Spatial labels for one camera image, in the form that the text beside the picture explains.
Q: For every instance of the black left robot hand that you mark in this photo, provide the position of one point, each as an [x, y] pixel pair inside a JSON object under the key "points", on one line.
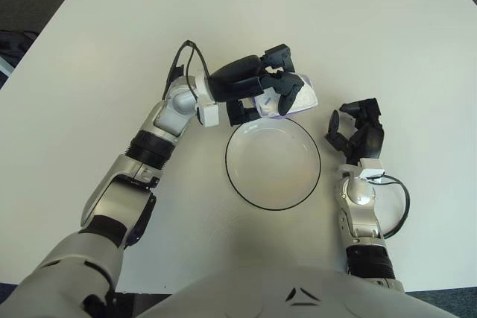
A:
{"points": [[238, 76]]}

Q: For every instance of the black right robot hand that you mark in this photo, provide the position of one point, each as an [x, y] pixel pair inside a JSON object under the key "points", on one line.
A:
{"points": [[370, 141]]}

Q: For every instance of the purple tissue paper pack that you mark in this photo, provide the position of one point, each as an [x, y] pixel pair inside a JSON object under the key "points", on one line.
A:
{"points": [[305, 98]]}

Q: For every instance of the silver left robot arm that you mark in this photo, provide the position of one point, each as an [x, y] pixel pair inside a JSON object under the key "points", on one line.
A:
{"points": [[112, 199]]}

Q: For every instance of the white plate with black rim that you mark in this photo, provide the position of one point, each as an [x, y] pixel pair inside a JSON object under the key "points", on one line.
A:
{"points": [[272, 169]]}

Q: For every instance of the grey robot torso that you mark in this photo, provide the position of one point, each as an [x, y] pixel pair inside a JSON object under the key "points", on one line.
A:
{"points": [[298, 295]]}

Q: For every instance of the black bag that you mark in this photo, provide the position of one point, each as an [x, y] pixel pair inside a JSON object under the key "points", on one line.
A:
{"points": [[15, 44]]}

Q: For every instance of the white furniture panel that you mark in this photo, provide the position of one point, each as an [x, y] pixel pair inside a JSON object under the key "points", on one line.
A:
{"points": [[6, 67]]}

